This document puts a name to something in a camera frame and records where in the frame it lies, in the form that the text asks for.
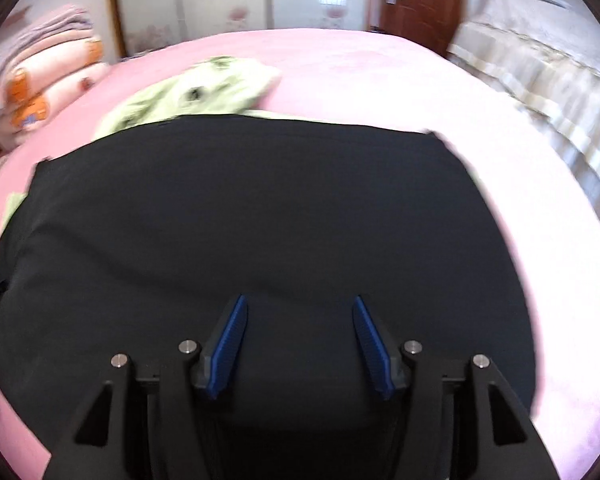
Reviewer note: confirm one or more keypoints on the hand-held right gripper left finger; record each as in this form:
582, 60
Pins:
230, 345

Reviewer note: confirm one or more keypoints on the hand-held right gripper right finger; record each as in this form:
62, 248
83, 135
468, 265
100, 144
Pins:
372, 345

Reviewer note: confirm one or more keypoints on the green and black hooded jacket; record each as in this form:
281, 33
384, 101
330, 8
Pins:
255, 220

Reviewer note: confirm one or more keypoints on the folded pink bear-print quilt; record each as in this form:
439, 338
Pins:
45, 90

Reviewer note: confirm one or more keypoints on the stack of folded pink quilts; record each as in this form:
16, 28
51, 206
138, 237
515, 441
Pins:
25, 35

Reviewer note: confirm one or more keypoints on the pink bed blanket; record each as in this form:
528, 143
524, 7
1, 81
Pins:
355, 80

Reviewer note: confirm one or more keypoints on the floral sliding-door wardrobe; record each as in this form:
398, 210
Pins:
240, 0

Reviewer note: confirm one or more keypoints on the brown wooden door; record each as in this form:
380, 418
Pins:
425, 0

